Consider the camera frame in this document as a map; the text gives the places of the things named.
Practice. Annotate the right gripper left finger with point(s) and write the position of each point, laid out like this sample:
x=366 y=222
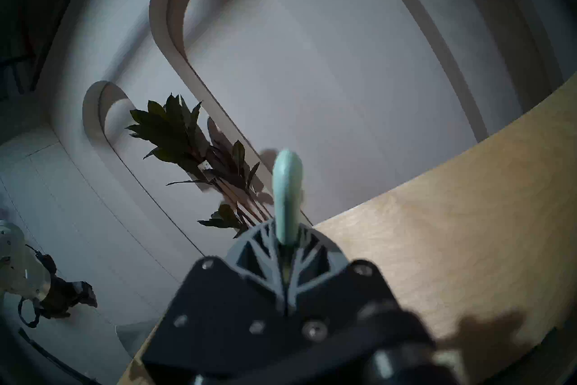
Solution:
x=225 y=312

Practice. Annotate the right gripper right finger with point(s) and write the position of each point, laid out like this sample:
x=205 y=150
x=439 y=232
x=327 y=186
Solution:
x=347 y=298

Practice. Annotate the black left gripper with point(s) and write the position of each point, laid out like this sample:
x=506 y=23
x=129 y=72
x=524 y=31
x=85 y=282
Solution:
x=63 y=294

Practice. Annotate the pale teal spoon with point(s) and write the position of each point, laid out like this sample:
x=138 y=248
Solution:
x=287 y=190

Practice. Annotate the white plant tag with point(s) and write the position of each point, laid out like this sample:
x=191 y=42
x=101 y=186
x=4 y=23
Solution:
x=203 y=166

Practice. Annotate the tall dark green potted plant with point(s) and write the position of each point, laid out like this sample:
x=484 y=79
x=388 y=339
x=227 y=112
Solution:
x=176 y=131

